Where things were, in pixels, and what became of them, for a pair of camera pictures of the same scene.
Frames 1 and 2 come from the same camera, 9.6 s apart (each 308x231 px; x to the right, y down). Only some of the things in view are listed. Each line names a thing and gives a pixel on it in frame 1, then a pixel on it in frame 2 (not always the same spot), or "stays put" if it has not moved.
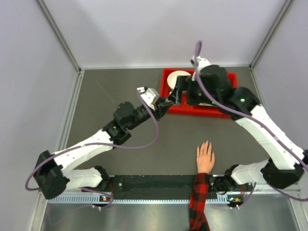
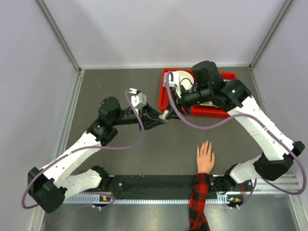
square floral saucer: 203,104 stays put
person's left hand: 205,159 stays put
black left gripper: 161,108 -> 148,117
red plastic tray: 176,108 stays put
